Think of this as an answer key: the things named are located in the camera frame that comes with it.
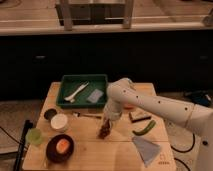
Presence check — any white round container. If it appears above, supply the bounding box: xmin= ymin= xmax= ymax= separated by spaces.
xmin=50 ymin=114 xmax=68 ymax=132

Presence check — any grey sponge in tray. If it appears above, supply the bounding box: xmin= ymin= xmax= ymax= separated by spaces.
xmin=87 ymin=89 xmax=103 ymax=103

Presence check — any dark brown plate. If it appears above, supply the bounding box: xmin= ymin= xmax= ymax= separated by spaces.
xmin=46 ymin=134 xmax=74 ymax=163

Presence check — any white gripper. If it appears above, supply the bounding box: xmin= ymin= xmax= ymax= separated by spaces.
xmin=102 ymin=104 xmax=122 ymax=130

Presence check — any metal fork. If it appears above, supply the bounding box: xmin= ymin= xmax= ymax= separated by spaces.
xmin=72 ymin=112 xmax=102 ymax=119

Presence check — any green plastic cup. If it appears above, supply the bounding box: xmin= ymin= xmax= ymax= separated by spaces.
xmin=26 ymin=128 xmax=43 ymax=146

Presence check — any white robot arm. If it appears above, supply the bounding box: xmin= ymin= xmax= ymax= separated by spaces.
xmin=103 ymin=78 xmax=213 ymax=171

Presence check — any black cable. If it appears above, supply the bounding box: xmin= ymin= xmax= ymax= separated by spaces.
xmin=170 ymin=133 xmax=197 ymax=171

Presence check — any dark object right floor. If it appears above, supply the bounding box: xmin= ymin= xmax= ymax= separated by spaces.
xmin=184 ymin=91 xmax=212 ymax=107

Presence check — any green plastic tray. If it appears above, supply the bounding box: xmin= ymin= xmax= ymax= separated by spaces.
xmin=56 ymin=74 xmax=108 ymax=109

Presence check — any black stand left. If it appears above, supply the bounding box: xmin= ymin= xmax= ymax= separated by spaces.
xmin=13 ymin=120 xmax=33 ymax=171

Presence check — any white plastic fork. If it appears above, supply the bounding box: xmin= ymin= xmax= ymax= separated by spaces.
xmin=64 ymin=82 xmax=89 ymax=103

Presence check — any wooden frame on counter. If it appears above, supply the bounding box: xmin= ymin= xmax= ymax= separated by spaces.
xmin=55 ymin=0 xmax=134 ymax=31

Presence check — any orange fruit on plate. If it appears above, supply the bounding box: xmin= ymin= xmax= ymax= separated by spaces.
xmin=56 ymin=139 xmax=70 ymax=154

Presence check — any orange bowl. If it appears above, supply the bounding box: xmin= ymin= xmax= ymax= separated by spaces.
xmin=124 ymin=105 xmax=135 ymax=110

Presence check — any brown chocolate cake slice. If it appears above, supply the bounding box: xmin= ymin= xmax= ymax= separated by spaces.
xmin=129 ymin=112 xmax=151 ymax=123

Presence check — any grey folded cloth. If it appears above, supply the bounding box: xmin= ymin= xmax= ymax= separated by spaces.
xmin=132 ymin=136 xmax=161 ymax=167

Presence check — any small dark cup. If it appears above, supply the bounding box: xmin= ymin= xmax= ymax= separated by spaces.
xmin=44 ymin=108 xmax=57 ymax=121

